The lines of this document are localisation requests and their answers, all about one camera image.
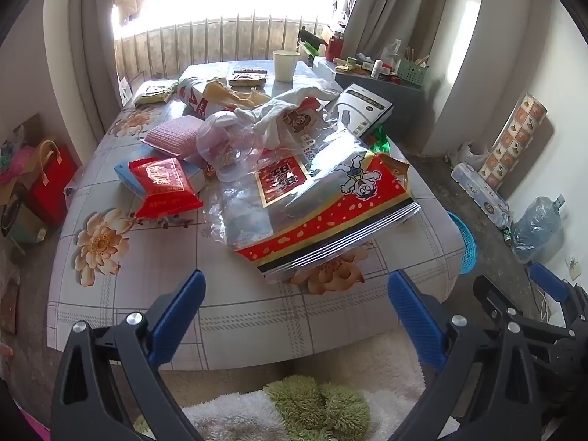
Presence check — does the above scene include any blue white box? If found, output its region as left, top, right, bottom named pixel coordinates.
left=113, top=158, right=207, bottom=200

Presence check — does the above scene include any white plastic container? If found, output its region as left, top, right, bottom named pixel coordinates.
left=312, top=55, right=343, bottom=79

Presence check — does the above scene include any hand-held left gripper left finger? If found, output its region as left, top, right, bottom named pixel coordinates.
left=50, top=270, right=207, bottom=441

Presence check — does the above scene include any person's white fluffy clothing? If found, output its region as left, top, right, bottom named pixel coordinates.
left=138, top=328, right=460, bottom=441

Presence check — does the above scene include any grey curtain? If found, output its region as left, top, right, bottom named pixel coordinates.
left=342, top=0, right=460, bottom=62
left=69, top=0, right=121, bottom=148

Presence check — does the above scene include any clear plastic bag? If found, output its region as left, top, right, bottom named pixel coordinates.
left=197, top=112, right=276, bottom=182

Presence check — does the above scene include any blue plastic basket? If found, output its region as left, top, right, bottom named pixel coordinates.
left=445, top=210, right=477, bottom=275

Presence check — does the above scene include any white box with black print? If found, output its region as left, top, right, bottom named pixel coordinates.
left=328, top=83, right=395, bottom=141

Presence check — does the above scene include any fruit-patterned roll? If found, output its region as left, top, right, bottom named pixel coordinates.
left=478, top=93, right=548, bottom=191

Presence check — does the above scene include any grey cabinet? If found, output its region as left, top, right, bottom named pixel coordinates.
left=334, top=70, right=426, bottom=154

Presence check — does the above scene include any white bottle with red print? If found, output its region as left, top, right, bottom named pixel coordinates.
left=177, top=76, right=216, bottom=118

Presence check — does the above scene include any toilet paper pack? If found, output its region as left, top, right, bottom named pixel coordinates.
left=450, top=162, right=510, bottom=228

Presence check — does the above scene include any metal railing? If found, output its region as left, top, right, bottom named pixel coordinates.
left=112, top=13, right=331, bottom=83

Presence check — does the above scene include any pale green snack packet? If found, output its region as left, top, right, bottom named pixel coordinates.
left=133, top=85, right=178, bottom=105

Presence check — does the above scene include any red gift bag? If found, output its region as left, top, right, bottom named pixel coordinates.
left=28, top=140, right=79, bottom=228

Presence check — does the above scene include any orange snack wrapper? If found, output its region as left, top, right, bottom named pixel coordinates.
left=379, top=154, right=410, bottom=189

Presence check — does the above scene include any floral tablecloth table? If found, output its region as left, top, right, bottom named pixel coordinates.
left=46, top=60, right=467, bottom=373

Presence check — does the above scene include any pink bag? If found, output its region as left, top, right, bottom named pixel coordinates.
left=0, top=144, right=37, bottom=189

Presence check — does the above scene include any brown paper bag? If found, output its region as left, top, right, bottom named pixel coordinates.
left=202, top=80, right=272, bottom=115

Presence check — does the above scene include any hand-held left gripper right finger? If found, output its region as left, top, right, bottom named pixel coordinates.
left=388, top=270, right=540, bottom=441

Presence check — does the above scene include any white paper cup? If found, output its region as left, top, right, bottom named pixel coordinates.
left=272, top=50, right=300, bottom=82

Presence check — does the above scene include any pink knit-pattern packet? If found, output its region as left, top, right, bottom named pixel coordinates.
left=140, top=118, right=205, bottom=161

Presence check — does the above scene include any white cable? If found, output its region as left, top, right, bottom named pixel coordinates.
left=535, top=280, right=559, bottom=322

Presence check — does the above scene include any blue water jug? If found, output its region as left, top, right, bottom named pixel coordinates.
left=511, top=195, right=567, bottom=265

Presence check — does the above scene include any green snack bag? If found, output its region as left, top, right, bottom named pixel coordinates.
left=367, top=126, right=391, bottom=154

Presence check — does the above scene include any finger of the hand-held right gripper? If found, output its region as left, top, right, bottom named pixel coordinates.
left=473, top=275, right=568, bottom=345
left=528, top=262, right=588, bottom=329

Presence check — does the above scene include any green plastic basket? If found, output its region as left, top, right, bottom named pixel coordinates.
left=395, top=57, right=429, bottom=89

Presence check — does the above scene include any red snack packet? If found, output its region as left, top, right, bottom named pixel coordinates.
left=129, top=156, right=204, bottom=219

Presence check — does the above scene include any large clear red snack bag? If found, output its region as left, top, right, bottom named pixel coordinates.
left=216, top=98, right=421, bottom=286

